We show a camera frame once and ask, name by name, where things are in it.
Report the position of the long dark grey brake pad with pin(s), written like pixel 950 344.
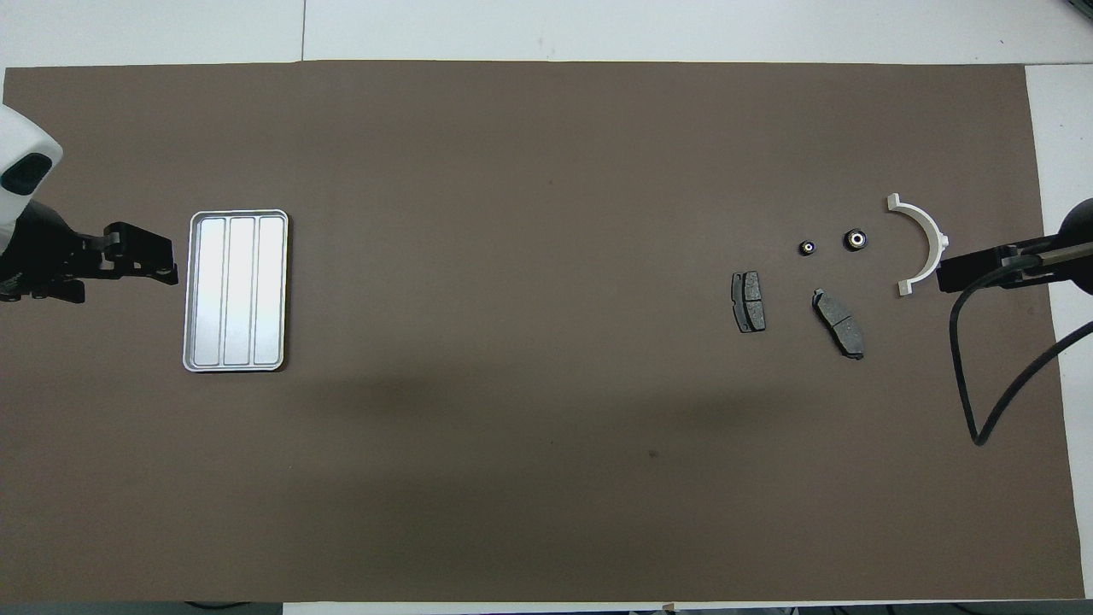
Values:
pixel 841 325

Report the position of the short dark grey brake pad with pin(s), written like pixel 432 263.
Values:
pixel 749 303

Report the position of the small black round part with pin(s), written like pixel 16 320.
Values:
pixel 856 241

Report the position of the silver metal tray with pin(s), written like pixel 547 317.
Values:
pixel 239 290

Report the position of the white semicircular plastic bracket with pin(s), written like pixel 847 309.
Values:
pixel 938 243

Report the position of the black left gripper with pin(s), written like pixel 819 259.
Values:
pixel 43 256

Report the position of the small black bearing gear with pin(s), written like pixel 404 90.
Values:
pixel 807 248

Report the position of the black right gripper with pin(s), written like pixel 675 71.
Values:
pixel 1080 256

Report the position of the brown table mat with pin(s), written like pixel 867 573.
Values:
pixel 546 171

